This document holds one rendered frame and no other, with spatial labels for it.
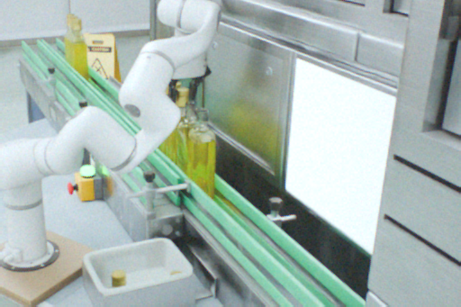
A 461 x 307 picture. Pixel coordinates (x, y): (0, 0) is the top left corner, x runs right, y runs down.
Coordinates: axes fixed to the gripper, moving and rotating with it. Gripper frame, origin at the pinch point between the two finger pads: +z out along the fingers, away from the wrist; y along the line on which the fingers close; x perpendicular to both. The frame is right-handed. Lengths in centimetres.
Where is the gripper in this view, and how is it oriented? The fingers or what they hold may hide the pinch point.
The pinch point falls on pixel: (182, 92)
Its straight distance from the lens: 162.5
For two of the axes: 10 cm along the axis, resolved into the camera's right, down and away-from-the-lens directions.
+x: 3.4, 5.8, -7.4
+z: -0.9, 8.0, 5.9
